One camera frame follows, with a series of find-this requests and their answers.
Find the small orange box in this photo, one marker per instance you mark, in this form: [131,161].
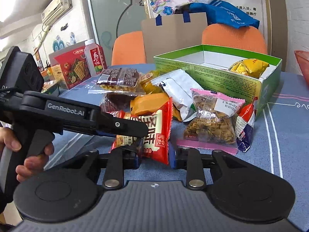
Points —
[56,72]

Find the red plastic container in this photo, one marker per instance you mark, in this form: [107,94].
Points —
[303,65]

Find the large yellow snack packet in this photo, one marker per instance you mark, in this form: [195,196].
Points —
[248,67]

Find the green snack packet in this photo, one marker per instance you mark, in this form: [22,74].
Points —
[192,107]

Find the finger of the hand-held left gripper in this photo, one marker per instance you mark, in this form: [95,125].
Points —
[103,133]
[125,126]

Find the green cardboard box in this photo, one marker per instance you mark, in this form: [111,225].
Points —
[217,77]

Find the red cracker box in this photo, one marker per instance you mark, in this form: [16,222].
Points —
[74,67]

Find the white snack packet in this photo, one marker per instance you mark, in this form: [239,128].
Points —
[178,90]

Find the person's left hand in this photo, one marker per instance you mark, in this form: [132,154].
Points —
[9,137]

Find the white air conditioner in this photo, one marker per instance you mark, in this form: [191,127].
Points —
[56,8]

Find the blue round wall stickers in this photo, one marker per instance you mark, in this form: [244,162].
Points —
[59,44]

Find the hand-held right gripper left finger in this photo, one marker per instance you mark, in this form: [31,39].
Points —
[137,161]

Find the framed wall poster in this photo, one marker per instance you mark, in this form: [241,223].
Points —
[256,2]

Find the drink bottle with red label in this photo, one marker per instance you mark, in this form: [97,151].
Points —
[95,58]

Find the clear brown cookie packet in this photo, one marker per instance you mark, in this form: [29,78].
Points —
[118,77]

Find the orange snack packet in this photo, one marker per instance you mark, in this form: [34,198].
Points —
[148,102]

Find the red white blue packet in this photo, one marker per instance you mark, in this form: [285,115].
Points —
[245,130]

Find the blue plastic bag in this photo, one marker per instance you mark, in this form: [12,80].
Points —
[224,14]

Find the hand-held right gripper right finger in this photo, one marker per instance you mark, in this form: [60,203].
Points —
[171,157]

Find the orange chair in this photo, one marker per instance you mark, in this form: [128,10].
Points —
[231,37]
[128,49]

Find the clear pink-edged snack packet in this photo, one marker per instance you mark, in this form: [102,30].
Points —
[212,123]

